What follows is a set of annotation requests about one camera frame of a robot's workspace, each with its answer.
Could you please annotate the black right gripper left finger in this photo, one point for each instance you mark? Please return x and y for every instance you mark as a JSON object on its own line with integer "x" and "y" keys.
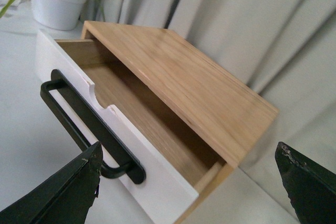
{"x": 65, "y": 197}

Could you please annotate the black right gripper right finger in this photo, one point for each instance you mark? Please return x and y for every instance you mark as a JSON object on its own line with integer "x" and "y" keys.
{"x": 310, "y": 186}

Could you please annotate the white drawer black handle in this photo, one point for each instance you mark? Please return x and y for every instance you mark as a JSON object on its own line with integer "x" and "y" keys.
{"x": 126, "y": 121}

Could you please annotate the wooden drawer cabinet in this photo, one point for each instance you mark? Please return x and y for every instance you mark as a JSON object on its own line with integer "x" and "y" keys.
{"x": 201, "y": 118}

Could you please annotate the grey curtain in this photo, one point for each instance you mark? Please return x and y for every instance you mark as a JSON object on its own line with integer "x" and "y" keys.
{"x": 282, "y": 49}

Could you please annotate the white plant pot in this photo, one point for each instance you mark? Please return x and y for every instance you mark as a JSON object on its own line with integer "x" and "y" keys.
{"x": 57, "y": 14}

